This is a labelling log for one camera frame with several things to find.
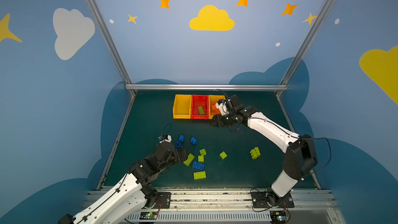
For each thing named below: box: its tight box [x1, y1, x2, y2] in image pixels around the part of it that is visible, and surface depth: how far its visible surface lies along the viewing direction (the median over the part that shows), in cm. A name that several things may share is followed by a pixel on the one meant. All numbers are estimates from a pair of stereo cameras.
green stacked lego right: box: [249, 146, 261, 160], surface depth 90 cm
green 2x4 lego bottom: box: [193, 171, 207, 180], surface depth 82 cm
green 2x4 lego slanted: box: [183, 153, 195, 167], surface depth 88 cm
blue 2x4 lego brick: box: [191, 160, 205, 171], surface depth 87 cm
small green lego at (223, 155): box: [219, 150, 228, 160], surface depth 90 cm
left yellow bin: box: [172, 94, 193, 120], surface depth 110 cm
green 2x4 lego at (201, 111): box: [197, 105, 205, 115], surface depth 110 cm
